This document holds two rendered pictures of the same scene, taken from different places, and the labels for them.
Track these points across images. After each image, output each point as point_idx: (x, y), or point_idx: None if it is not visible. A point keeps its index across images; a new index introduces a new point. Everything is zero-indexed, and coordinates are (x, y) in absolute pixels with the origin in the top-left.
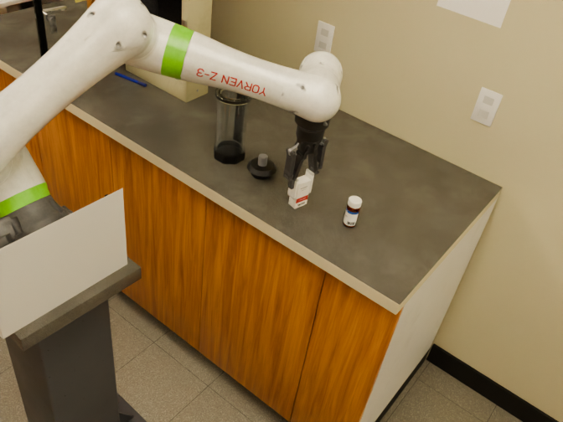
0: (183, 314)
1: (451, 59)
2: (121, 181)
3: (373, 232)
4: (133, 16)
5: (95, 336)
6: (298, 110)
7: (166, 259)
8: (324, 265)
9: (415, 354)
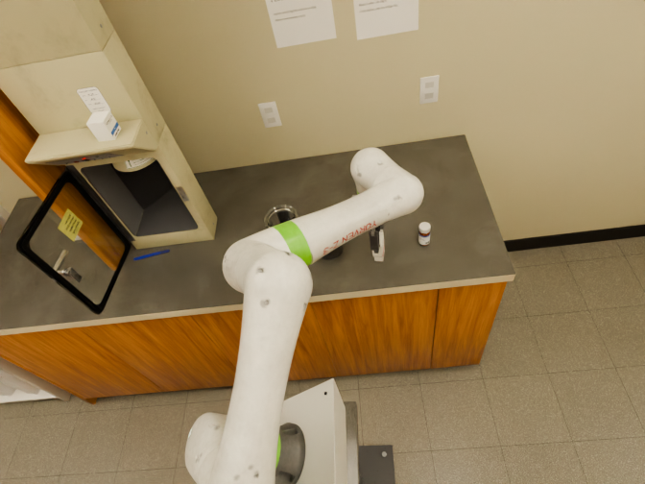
0: (316, 366)
1: (387, 72)
2: (216, 330)
3: (442, 235)
4: (300, 274)
5: None
6: (402, 214)
7: None
8: (443, 285)
9: None
